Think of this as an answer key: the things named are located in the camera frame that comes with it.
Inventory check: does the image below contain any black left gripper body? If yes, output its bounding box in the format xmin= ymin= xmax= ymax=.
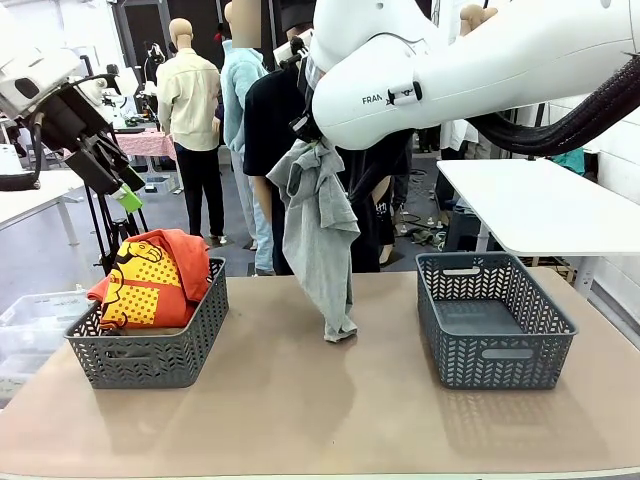
xmin=37 ymin=91 xmax=117 ymax=157

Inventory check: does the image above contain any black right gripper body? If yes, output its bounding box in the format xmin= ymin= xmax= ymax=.
xmin=288 ymin=58 xmax=332 ymax=149

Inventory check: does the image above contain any light gray garment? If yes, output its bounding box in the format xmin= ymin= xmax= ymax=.
xmin=266 ymin=139 xmax=363 ymax=344

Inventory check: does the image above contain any orange printed t-shirt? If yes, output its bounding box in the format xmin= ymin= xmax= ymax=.
xmin=87 ymin=228 xmax=212 ymax=332

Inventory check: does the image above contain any person's right forearm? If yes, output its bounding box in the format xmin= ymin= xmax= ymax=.
xmin=253 ymin=174 xmax=275 ymax=232

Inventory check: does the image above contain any person's left forearm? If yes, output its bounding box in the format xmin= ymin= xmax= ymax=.
xmin=374 ymin=177 xmax=397 ymax=205

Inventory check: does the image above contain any table with pink checkered cloth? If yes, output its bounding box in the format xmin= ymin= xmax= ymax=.
xmin=112 ymin=127 xmax=177 ymax=162

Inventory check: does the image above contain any person in black t-shirt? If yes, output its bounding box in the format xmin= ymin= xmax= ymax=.
xmin=243 ymin=0 xmax=417 ymax=276

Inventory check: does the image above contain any mannequin in cream jacket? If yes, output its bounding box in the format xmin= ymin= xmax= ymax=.
xmin=156 ymin=18 xmax=225 ymax=240

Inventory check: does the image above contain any mannequin in white shirt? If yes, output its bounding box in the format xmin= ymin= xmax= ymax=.
xmin=438 ymin=3 xmax=497 ymax=162

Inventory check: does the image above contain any clear plastic storage box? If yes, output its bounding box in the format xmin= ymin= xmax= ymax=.
xmin=0 ymin=288 xmax=110 ymax=397

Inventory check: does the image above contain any gray plastic lattice basket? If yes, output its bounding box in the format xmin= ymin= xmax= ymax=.
xmin=415 ymin=252 xmax=580 ymax=391
xmin=64 ymin=256 xmax=230 ymax=390

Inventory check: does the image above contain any white side table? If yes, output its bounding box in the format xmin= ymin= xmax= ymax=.
xmin=436 ymin=158 xmax=640 ymax=257

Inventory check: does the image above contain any green bag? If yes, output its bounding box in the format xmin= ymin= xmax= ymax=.
xmin=551 ymin=146 xmax=587 ymax=177

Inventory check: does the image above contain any black camera tripod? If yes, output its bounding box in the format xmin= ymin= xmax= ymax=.
xmin=79 ymin=122 xmax=152 ymax=277

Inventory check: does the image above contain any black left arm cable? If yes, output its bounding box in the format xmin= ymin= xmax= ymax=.
xmin=0 ymin=110 xmax=47 ymax=193

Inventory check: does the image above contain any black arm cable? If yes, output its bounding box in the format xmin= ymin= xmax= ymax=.
xmin=0 ymin=110 xmax=47 ymax=193
xmin=467 ymin=53 xmax=640 ymax=157

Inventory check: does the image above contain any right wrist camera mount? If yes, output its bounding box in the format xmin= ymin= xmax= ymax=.
xmin=272 ymin=28 xmax=316 ymax=70

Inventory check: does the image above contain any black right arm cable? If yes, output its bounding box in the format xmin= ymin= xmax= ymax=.
xmin=467 ymin=53 xmax=640 ymax=157

